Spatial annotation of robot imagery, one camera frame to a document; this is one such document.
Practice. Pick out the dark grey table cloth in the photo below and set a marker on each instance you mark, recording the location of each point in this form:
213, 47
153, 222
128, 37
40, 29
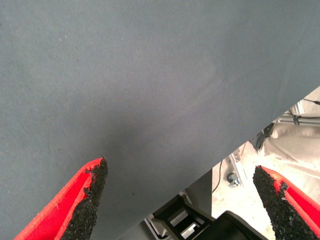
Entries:
125, 75

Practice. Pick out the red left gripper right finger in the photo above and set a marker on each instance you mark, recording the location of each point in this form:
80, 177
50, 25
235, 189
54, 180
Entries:
287, 212

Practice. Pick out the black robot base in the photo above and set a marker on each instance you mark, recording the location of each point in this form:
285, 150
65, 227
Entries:
225, 225

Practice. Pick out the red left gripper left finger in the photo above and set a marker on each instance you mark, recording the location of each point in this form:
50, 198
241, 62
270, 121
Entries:
65, 210

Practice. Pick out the black lever clamp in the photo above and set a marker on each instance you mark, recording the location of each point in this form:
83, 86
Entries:
262, 137

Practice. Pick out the grey caster wheel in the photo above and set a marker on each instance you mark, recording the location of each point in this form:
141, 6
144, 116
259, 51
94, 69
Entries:
232, 179

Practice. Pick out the grey metal rod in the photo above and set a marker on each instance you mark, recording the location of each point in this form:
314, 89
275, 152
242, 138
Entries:
310, 121

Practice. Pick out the aluminium frame profile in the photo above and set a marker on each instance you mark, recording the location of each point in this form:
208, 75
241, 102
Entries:
237, 165
297, 110

